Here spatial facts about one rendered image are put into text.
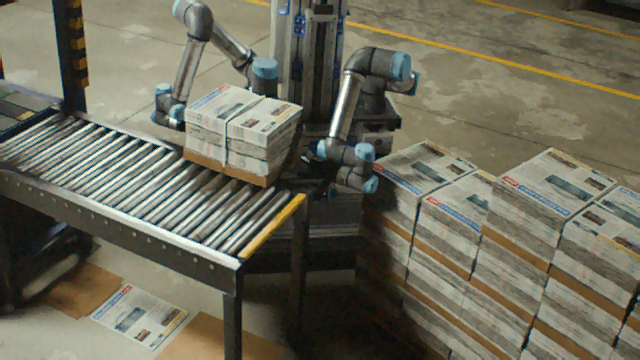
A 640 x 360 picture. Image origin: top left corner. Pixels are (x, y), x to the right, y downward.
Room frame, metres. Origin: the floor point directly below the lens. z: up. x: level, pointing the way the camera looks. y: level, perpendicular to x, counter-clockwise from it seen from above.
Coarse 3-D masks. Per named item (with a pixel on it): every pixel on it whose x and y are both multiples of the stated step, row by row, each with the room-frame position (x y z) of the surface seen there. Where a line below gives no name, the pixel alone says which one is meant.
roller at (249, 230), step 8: (280, 192) 2.14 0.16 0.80; (288, 192) 2.15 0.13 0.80; (272, 200) 2.08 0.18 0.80; (280, 200) 2.09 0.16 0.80; (288, 200) 2.13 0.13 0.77; (264, 208) 2.02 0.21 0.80; (272, 208) 2.03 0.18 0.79; (280, 208) 2.07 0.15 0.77; (256, 216) 1.97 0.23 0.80; (264, 216) 1.98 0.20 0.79; (272, 216) 2.01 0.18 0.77; (248, 224) 1.92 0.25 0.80; (256, 224) 1.93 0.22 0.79; (264, 224) 1.96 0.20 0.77; (240, 232) 1.87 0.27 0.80; (248, 232) 1.88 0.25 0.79; (256, 232) 1.91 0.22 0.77; (232, 240) 1.82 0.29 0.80; (240, 240) 1.83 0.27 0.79; (248, 240) 1.86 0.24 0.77; (224, 248) 1.77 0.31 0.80; (232, 248) 1.79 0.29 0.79; (240, 248) 1.82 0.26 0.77; (232, 256) 1.77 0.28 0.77
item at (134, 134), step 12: (60, 108) 2.66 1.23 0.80; (96, 120) 2.57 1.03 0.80; (120, 132) 2.49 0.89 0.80; (132, 132) 2.49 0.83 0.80; (144, 144) 2.44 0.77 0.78; (156, 144) 2.41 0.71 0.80; (168, 144) 2.42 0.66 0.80; (180, 156) 2.36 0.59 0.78; (276, 180) 2.22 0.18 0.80; (300, 192) 2.15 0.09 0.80; (312, 192) 2.16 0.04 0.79; (300, 204) 2.14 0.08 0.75; (312, 204) 2.17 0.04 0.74; (300, 216) 2.14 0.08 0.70
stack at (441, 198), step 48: (432, 144) 2.56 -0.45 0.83; (384, 192) 2.27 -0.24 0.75; (432, 192) 2.20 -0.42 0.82; (480, 192) 2.21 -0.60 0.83; (384, 240) 2.24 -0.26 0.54; (432, 240) 2.07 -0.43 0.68; (480, 240) 1.94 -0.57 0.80; (384, 288) 2.22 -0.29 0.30; (432, 288) 2.04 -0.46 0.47; (528, 288) 1.77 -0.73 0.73; (384, 336) 2.21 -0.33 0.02; (432, 336) 2.00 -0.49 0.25; (528, 336) 1.74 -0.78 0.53; (576, 336) 1.60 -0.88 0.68
